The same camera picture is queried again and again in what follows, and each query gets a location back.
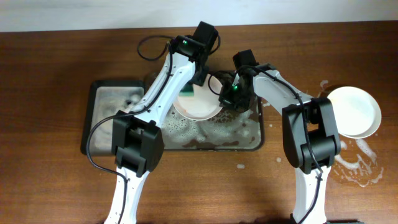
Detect green yellow sponge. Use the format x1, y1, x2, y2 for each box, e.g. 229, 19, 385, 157
179, 83, 194, 96

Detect white plate with sauce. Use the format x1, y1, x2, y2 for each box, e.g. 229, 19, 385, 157
327, 86, 382, 139

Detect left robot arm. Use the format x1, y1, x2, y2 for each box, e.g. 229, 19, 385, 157
105, 35, 221, 223

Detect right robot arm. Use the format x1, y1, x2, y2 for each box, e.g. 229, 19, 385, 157
219, 64, 341, 223

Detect large black wash tray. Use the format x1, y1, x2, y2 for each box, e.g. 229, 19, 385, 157
162, 98, 265, 151

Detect small black soapy tray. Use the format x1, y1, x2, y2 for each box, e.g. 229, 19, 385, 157
80, 80, 146, 156

